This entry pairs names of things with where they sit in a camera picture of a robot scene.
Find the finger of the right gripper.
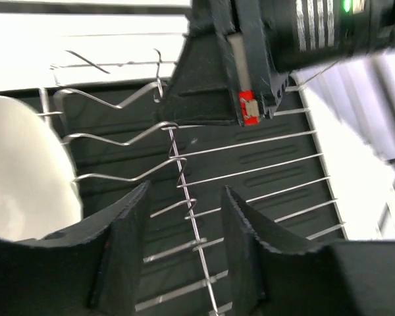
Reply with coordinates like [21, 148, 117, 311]
[155, 34, 237, 126]

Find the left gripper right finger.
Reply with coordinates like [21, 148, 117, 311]
[221, 187, 395, 315]

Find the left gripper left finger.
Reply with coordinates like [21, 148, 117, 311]
[0, 182, 151, 315]

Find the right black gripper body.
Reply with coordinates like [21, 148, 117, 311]
[187, 1, 395, 126]

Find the white ribbed bowl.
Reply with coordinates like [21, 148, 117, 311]
[0, 96, 83, 241]

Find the black drip tray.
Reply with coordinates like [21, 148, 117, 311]
[19, 77, 346, 316]

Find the metal wire dish rack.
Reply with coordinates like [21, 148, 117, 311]
[39, 31, 350, 316]

